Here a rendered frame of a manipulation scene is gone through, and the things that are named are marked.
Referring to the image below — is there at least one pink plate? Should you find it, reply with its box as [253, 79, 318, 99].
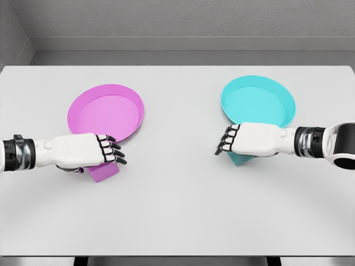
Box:
[67, 84, 146, 144]

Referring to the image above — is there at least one pink block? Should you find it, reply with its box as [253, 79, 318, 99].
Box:
[88, 162, 120, 183]

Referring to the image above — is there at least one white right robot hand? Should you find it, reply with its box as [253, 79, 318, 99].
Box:
[214, 122, 282, 157]

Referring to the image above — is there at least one cyan block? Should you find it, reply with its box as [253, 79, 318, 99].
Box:
[227, 152, 254, 167]

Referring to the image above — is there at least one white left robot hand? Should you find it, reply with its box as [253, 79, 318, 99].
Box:
[51, 133, 128, 174]

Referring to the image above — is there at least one cyan plate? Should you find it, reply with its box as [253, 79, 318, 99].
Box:
[220, 75, 296, 129]

